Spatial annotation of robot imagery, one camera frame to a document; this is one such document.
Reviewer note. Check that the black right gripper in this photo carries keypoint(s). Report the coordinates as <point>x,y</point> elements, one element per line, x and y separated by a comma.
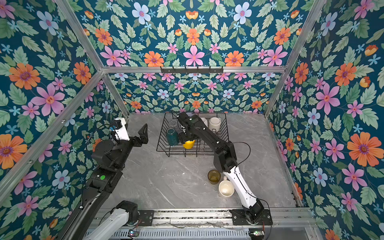
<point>186,122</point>

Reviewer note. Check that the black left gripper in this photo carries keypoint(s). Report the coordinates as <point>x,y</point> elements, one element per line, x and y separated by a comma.
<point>136,143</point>

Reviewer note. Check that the yellow mug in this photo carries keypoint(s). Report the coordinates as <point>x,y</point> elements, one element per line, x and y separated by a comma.
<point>189,144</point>

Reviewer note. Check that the green mug white inside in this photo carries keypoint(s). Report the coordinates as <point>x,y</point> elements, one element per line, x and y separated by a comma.
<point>172,137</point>

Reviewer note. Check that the white faceted mug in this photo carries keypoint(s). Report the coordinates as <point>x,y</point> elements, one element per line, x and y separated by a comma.
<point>205,121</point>

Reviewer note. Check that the olive glass cup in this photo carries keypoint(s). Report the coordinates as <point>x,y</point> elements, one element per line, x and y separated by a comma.
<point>214,177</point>

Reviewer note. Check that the pink mug white inside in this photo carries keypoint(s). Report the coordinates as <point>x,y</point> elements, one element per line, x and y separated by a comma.
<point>226,188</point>

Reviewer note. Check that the clear glass cup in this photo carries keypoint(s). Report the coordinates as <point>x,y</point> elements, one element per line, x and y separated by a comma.
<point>173,124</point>

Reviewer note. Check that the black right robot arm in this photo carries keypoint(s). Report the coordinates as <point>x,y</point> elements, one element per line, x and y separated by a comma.
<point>225,161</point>

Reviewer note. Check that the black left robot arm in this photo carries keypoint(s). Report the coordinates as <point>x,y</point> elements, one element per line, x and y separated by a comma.
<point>111,156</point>

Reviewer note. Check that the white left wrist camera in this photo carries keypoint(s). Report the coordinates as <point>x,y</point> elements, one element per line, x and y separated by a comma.
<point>119,126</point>

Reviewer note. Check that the black hook rail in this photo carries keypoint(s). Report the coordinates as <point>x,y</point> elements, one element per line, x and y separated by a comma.
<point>191,70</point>

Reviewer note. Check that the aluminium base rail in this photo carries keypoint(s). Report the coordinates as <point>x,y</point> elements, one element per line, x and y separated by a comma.
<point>284,217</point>

